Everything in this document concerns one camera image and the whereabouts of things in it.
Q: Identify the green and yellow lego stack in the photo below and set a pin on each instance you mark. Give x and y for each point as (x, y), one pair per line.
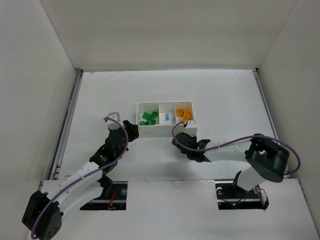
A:
(144, 123)

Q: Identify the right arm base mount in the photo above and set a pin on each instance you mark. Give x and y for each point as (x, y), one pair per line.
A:
(231, 197)

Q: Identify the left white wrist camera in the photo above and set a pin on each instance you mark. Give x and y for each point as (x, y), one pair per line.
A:
(113, 117)

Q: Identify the white three-compartment tray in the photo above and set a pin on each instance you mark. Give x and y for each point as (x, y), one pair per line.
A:
(163, 128)

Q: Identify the long yellow lego brick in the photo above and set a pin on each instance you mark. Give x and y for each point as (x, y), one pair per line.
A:
(180, 112)

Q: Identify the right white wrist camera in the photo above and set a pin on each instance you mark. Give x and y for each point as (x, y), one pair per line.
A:
(191, 128)

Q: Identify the yellow lego piece with flower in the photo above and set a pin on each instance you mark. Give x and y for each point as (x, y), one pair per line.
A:
(186, 116)

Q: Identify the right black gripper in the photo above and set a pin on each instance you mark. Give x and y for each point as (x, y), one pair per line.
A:
(188, 141)

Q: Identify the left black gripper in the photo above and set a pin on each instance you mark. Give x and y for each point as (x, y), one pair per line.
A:
(125, 131)

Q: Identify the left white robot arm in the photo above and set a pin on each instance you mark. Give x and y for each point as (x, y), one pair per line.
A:
(46, 211)

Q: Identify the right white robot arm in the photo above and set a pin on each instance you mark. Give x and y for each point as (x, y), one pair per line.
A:
(267, 160)

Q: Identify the green yellow lego block pair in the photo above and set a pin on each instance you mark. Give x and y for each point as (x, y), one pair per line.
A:
(153, 115)

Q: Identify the green lego brick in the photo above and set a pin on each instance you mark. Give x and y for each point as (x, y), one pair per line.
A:
(146, 116)

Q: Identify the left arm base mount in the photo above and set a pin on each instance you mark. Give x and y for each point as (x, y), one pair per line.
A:
(113, 197)

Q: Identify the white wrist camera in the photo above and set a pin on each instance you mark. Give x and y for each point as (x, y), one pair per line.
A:
(113, 117)
(191, 128)

